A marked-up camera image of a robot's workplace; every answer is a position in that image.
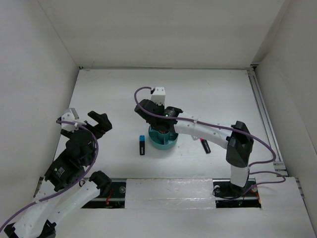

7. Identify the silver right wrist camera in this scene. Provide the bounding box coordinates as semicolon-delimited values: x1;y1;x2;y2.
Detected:
150;87;165;106

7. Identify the teal round desk organizer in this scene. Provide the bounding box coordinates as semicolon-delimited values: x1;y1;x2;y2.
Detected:
148;126;178;150

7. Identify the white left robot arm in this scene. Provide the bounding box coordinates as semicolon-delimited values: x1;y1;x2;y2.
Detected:
0;108;112;238

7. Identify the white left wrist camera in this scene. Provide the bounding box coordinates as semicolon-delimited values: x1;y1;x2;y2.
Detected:
61;108;79;131

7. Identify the blue black highlighter marker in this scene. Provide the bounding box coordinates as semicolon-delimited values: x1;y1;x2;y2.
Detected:
139;135;145;155

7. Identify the pink black highlighter marker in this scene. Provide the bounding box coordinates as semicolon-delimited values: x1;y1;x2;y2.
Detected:
200;138;211;154

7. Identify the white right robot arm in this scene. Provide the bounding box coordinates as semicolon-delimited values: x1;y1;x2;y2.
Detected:
99;99;254;195

